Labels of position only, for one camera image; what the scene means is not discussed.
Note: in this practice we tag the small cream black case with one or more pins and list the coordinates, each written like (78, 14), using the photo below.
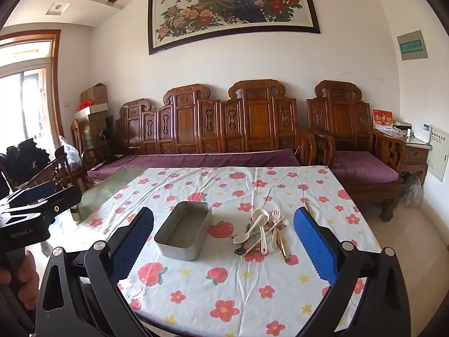
(75, 214)

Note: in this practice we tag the black jacket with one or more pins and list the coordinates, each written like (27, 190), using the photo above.
(28, 161)

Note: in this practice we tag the white box with red flowers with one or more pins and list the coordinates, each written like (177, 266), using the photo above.
(91, 110)

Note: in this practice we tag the recessed ceiling light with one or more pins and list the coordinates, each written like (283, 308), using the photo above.
(58, 8)

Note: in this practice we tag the clear plastic bag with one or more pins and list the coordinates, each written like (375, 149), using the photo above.
(412, 191)

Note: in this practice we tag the floral strawberry tablecloth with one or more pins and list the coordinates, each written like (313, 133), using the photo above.
(210, 295)

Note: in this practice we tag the person's left hand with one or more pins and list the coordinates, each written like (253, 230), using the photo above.
(26, 277)

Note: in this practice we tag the brown cardboard box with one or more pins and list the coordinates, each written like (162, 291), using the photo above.
(94, 94)

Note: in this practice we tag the stacked cardboard boxes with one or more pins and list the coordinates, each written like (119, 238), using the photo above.
(93, 130)

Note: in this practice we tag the cream plastic fork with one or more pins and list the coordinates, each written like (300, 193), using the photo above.
(275, 217)

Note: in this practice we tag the plastic bag with dark contents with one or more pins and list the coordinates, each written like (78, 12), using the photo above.
(72, 154)

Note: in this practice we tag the white desk device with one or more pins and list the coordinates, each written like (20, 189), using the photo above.
(421, 134)

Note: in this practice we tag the carved wooden armchair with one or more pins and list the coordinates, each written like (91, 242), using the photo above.
(340, 119)

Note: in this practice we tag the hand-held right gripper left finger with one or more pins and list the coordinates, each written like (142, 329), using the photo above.
(133, 238)

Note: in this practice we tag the carved wooden sofa bench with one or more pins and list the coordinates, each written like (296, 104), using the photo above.
(259, 119)

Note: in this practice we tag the grey wall electrical box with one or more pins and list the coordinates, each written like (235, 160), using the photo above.
(412, 45)

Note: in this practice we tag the small cream spoon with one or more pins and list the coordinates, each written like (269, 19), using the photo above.
(263, 242)

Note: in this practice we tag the metal fork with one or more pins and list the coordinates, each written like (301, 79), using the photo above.
(252, 245)

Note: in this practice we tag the wooden side table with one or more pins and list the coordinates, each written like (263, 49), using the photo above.
(417, 154)

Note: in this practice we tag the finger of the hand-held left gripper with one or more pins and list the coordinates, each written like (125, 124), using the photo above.
(63, 200)
(38, 191)

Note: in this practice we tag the purple armchair cushion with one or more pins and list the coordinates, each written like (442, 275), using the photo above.
(364, 168)

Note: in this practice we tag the framed peacock painting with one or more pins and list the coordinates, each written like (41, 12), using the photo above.
(228, 7)

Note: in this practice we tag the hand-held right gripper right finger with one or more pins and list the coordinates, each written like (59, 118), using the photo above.
(312, 238)

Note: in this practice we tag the brown wooden chopstick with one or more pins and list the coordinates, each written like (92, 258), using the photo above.
(275, 225)

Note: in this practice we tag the rectangular metal tray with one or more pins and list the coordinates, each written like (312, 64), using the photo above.
(182, 231)

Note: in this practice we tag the red gift box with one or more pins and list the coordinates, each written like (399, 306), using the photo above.
(382, 119)

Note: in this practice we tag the wood framed balcony door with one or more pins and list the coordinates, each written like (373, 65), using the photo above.
(28, 94)

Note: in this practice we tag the wooden dining chair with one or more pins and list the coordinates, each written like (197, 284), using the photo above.
(58, 172)

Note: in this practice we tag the small black fan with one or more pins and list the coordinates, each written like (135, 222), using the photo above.
(104, 138)

